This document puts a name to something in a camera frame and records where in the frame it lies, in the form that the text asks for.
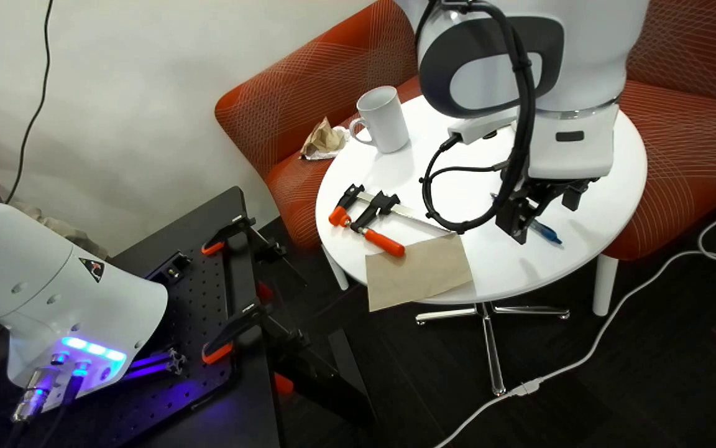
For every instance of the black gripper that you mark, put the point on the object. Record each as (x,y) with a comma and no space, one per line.
(547,183)

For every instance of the round white table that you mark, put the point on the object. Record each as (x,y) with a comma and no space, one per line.
(608,214)

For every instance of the white ceramic mug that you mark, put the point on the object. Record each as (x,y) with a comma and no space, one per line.
(384,120)

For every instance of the orange patterned sofa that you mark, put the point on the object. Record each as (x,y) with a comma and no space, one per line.
(688,50)

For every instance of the crumpled paper scrap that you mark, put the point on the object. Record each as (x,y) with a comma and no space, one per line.
(324,140)

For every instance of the black clamp orange grip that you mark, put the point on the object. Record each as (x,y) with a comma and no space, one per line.
(216,353)
(212,248)

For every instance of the black perforated breadboard table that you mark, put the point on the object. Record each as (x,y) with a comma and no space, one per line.
(199,308)

